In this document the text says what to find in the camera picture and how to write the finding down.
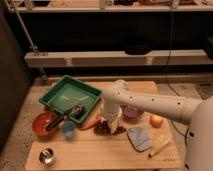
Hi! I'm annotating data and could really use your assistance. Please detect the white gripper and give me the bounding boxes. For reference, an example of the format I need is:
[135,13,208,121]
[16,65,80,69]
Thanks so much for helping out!
[109,109,122,133]

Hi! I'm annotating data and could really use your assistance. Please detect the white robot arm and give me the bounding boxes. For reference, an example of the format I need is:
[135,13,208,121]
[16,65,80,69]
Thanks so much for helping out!
[102,80,213,171]

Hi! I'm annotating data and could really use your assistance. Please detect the dark grapes bunch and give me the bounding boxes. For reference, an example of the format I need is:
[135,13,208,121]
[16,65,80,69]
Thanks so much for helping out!
[93,121,126,136]

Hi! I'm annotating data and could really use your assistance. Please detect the purple bowl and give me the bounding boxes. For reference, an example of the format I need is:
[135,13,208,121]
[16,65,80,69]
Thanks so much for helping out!
[121,105,143,120]

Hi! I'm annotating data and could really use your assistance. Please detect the orange carrot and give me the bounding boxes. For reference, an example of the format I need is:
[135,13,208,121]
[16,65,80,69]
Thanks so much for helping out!
[79,117,101,131]

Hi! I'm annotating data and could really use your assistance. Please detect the black ladle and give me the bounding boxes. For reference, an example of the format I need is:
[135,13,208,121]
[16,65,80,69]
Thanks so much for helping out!
[46,104,85,131]

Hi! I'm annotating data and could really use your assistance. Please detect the blue grey cloth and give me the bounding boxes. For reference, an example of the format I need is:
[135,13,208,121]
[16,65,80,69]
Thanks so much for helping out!
[127,127,151,152]

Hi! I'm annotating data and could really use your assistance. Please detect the orange fruit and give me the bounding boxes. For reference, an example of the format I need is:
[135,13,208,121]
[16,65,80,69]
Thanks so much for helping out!
[149,115,163,128]

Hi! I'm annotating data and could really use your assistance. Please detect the wooden board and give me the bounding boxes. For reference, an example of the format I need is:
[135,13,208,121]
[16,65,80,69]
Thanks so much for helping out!
[24,80,183,171]

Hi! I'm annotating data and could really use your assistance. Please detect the blue plastic cup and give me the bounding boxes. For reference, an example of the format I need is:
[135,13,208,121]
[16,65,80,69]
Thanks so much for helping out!
[61,121,76,139]

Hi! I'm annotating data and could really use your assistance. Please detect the green plastic tray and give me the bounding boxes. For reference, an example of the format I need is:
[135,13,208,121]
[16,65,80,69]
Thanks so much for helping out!
[39,75,102,125]

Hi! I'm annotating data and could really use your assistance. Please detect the white shelf rack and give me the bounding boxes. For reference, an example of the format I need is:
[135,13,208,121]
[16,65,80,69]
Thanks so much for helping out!
[5,0,213,68]

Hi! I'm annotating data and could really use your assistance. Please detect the yellow corn cob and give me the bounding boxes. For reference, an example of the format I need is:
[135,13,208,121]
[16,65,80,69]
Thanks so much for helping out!
[148,135,172,158]

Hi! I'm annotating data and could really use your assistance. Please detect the red bowl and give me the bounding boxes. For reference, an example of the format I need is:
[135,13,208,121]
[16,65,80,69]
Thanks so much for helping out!
[32,112,58,137]

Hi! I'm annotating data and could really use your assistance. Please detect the small metal cup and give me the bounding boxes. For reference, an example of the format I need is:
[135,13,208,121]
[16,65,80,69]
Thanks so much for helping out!
[39,148,55,166]

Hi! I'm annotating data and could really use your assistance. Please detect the metal tripod pole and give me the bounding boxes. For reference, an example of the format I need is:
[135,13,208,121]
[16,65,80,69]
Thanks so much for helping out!
[9,0,48,84]

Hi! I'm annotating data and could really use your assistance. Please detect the black floor cables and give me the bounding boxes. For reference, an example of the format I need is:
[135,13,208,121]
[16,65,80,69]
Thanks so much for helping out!
[165,6,191,138]

